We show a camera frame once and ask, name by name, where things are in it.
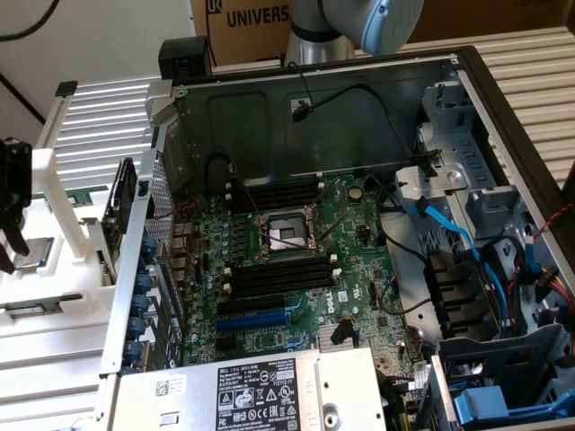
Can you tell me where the printed cardboard box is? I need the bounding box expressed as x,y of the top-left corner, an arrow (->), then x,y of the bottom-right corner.
190,0 -> 294,69

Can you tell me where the flat blue data wire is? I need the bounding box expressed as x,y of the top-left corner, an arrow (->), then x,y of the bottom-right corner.
411,196 -> 485,267

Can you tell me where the blue plastic latch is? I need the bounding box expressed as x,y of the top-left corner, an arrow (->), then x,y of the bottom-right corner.
452,384 -> 575,422

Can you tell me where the long red black twisted wire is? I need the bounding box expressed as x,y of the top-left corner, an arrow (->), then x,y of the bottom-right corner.
524,200 -> 575,246

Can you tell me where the short red black twisted wire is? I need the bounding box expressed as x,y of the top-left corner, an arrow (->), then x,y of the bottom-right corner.
154,196 -> 204,222

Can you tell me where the thick black cable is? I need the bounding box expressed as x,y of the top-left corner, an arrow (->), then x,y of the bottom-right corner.
0,0 -> 58,42

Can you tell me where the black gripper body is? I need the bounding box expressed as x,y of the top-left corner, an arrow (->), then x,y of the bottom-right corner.
0,137 -> 33,220

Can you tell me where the white parts rack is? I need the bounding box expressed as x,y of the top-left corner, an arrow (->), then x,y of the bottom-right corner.
0,147 -> 121,339

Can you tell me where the long black expansion slot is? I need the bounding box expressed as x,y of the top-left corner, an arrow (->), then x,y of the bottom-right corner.
217,293 -> 288,316

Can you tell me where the black wire with plug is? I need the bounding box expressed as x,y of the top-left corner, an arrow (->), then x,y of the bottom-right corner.
287,61 -> 439,170

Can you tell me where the black graphics card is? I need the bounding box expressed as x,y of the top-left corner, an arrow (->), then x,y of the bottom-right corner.
99,156 -> 138,286

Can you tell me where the power plug with coloured wires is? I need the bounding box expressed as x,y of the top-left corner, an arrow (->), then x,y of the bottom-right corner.
533,264 -> 575,312

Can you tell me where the round blue data wire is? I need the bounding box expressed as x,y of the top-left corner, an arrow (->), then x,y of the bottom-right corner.
479,237 -> 541,336

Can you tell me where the green Dell motherboard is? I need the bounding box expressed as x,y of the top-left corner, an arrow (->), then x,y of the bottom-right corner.
170,174 -> 435,376

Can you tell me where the silver CPU chip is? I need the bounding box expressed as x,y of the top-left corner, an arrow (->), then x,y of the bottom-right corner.
14,236 -> 56,271

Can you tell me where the open PC case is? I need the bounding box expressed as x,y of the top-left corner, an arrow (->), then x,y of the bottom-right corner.
96,44 -> 575,431

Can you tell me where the silver chipset heatsink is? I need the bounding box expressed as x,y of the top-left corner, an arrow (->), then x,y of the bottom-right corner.
318,319 -> 361,347

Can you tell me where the small black box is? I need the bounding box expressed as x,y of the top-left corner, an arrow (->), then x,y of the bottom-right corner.
158,37 -> 213,83

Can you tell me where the CPU socket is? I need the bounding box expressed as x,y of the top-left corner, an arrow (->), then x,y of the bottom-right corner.
252,207 -> 328,267

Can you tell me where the grey blue plastic cage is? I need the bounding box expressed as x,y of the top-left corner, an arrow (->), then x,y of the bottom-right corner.
437,321 -> 575,410

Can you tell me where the long blue expansion slot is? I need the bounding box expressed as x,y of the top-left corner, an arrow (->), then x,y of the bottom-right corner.
215,309 -> 289,334

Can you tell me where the plain brown cardboard box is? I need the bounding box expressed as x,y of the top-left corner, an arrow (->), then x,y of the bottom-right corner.
405,0 -> 575,45

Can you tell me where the thin metal locking lever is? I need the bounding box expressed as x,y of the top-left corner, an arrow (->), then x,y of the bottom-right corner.
232,173 -> 271,226
319,210 -> 348,244

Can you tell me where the black plastic air shroud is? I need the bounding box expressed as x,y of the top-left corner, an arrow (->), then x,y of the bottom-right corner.
423,250 -> 498,339

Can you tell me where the grey metal disk bay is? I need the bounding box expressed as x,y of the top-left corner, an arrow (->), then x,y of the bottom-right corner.
394,83 -> 525,242

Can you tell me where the thin black wire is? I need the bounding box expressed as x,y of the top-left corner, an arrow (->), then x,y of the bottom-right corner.
366,174 -> 436,316

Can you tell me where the grey power supply unit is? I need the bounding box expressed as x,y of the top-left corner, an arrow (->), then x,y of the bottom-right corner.
105,346 -> 388,431

